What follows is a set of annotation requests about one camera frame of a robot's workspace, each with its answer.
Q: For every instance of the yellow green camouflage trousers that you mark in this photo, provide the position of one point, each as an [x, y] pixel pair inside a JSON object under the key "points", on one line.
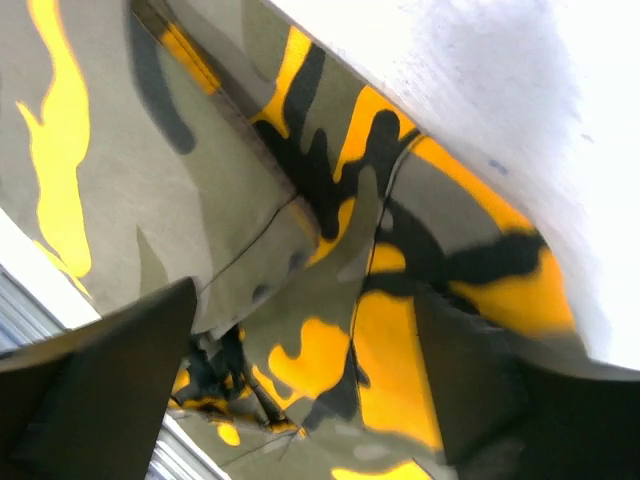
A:
{"points": [[143, 142]]}

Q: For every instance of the aluminium rail frame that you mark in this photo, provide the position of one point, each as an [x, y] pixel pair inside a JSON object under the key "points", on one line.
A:
{"points": [[25, 320]]}

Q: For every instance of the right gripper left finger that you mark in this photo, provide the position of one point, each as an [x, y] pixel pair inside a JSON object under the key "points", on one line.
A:
{"points": [[89, 403]]}

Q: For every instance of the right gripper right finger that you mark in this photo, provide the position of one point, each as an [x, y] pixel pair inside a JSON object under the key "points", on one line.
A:
{"points": [[510, 408]]}

